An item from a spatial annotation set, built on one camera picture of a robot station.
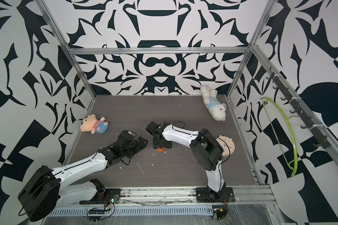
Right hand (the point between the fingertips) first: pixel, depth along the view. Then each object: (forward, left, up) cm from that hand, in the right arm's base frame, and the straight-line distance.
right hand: (160, 144), depth 90 cm
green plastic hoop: (-17, -57, +28) cm, 66 cm away
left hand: (-1, +9, +5) cm, 11 cm away
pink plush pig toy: (+12, +45, +6) cm, 48 cm away
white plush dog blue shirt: (+23, -39, +6) cm, 46 cm away
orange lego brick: (-2, -1, -3) cm, 4 cm away
